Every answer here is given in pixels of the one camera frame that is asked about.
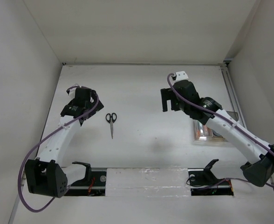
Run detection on black handled scissors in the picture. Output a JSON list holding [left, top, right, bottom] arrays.
[[105, 112, 117, 139]]

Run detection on orange highlighter grey cap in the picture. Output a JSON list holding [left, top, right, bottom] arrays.
[[194, 121, 201, 140]]

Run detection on pink highlighter yellow cap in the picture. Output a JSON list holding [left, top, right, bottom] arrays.
[[203, 125, 211, 137]]

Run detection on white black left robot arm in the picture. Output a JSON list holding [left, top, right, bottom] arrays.
[[25, 87, 104, 198]]

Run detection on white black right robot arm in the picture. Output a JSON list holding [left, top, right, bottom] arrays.
[[160, 79, 274, 187]]

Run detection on clear plastic tray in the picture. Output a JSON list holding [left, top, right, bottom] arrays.
[[195, 122, 209, 142]]

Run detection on wooden tray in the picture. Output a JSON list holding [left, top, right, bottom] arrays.
[[208, 130, 228, 142]]

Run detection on smoked grey plastic tray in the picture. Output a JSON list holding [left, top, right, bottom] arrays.
[[227, 111, 239, 121]]

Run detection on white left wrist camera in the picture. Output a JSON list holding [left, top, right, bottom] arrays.
[[66, 84, 80, 98]]

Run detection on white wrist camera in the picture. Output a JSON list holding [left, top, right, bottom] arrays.
[[172, 71, 189, 82], [66, 84, 80, 98]]

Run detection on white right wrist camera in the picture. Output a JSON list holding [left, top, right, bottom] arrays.
[[172, 71, 189, 82]]

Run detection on aluminium side rail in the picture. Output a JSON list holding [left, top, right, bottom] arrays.
[[222, 61, 274, 186]]

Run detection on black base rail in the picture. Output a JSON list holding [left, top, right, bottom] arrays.
[[66, 159, 234, 196]]

